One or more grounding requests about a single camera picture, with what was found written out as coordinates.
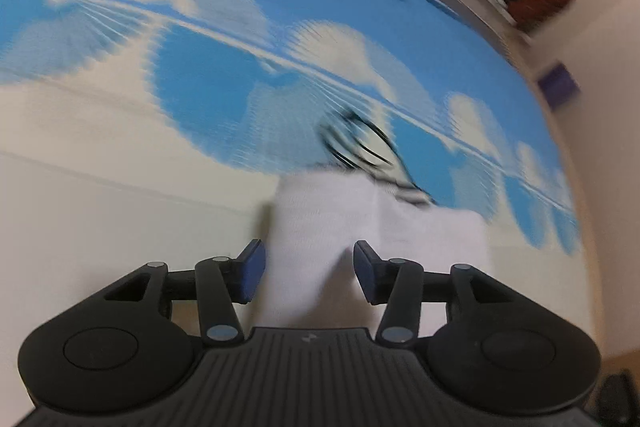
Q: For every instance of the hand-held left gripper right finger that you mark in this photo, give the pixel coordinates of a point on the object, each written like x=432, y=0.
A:
x=367, y=272

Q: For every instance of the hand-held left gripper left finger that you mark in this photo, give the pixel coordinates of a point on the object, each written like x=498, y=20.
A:
x=251, y=272

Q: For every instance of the blue white printed blanket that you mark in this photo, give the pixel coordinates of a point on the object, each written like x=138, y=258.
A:
x=150, y=82

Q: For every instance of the white cloth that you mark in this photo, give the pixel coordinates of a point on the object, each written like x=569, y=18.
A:
x=320, y=217

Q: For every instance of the purple box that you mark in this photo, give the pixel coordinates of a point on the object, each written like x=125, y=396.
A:
x=560, y=84

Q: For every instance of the dark object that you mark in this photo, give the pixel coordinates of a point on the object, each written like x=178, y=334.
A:
x=620, y=402

